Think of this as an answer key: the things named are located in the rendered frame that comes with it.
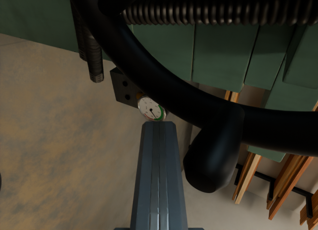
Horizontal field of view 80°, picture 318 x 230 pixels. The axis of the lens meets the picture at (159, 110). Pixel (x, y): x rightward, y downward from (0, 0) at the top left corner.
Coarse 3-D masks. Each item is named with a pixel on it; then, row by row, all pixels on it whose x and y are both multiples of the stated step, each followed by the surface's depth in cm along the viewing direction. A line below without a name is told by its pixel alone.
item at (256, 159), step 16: (256, 160) 261; (288, 160) 271; (304, 160) 226; (240, 176) 300; (256, 176) 322; (288, 176) 252; (240, 192) 290; (272, 192) 292; (288, 192) 251; (304, 192) 293; (272, 208) 289; (304, 208) 296
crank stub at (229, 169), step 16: (224, 112) 11; (240, 112) 12; (208, 128) 10; (224, 128) 10; (240, 128) 11; (192, 144) 10; (208, 144) 9; (224, 144) 9; (192, 160) 9; (208, 160) 9; (224, 160) 9; (192, 176) 9; (208, 176) 8; (224, 176) 9; (208, 192) 9
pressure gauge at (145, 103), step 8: (136, 96) 39; (144, 96) 35; (144, 104) 36; (152, 104) 35; (144, 112) 38; (152, 112) 37; (160, 112) 35; (168, 112) 36; (152, 120) 38; (160, 120) 36
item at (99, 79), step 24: (144, 0) 19; (168, 0) 18; (192, 0) 16; (216, 0) 16; (240, 0) 15; (264, 0) 14; (288, 0) 13; (312, 0) 13; (144, 24) 20; (168, 24) 19; (192, 24) 18; (264, 24) 15; (288, 24) 14; (312, 24) 14; (96, 48) 27; (96, 72) 32
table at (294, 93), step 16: (304, 32) 16; (288, 48) 24; (304, 48) 16; (288, 64) 18; (304, 64) 17; (288, 80) 18; (304, 80) 18; (272, 96) 29; (288, 96) 28; (304, 96) 27
